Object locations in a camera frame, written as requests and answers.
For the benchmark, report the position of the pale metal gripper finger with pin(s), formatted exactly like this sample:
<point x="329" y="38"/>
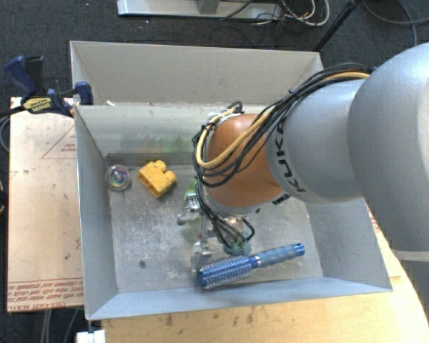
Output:
<point x="201" y="252"/>
<point x="188" y="211"/>

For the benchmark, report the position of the teal round thing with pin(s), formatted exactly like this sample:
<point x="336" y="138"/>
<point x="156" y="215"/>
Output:
<point x="237" y="250"/>

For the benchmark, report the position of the grey metal bin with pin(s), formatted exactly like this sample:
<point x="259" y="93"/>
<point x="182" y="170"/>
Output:
<point x="157" y="227"/>

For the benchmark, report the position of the blue hairbrush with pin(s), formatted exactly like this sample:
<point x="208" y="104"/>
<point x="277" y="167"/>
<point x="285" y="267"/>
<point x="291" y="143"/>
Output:
<point x="236" y="267"/>

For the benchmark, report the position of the yellow toy brick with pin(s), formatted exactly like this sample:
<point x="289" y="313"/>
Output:
<point x="157" y="177"/>

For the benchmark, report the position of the clear iridescent ball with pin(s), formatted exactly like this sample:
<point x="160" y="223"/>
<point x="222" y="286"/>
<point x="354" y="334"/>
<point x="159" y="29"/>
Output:
<point x="118" y="178"/>

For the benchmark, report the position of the brown cardboard board red print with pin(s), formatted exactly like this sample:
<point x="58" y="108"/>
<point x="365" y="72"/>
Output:
<point x="43" y="209"/>

